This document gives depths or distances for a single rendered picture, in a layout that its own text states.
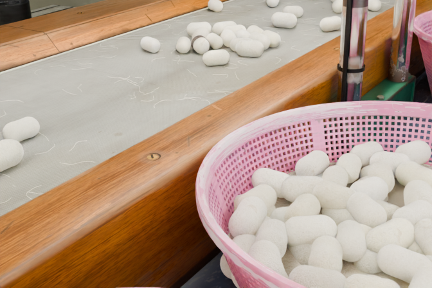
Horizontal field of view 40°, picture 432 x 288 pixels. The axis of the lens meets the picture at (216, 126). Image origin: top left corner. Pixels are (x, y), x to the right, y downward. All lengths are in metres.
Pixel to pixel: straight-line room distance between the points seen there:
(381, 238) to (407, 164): 0.10
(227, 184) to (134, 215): 0.08
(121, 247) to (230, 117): 0.15
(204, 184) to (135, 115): 0.20
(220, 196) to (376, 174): 0.11
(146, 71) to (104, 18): 0.20
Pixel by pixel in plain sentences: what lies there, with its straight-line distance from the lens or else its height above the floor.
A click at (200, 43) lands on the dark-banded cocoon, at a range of 0.72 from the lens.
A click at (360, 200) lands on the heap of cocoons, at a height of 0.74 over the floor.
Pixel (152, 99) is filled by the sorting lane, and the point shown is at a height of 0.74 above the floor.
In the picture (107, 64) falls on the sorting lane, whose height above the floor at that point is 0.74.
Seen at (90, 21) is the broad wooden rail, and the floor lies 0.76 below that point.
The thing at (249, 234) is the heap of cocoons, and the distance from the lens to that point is 0.37.
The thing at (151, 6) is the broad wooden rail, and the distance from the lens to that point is 0.92.
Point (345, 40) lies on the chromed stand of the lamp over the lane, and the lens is 0.56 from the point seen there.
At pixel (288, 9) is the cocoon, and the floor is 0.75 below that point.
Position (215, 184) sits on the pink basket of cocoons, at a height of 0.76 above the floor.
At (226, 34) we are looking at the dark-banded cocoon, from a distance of 0.75.
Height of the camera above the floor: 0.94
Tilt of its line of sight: 23 degrees down
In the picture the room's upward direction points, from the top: 2 degrees counter-clockwise
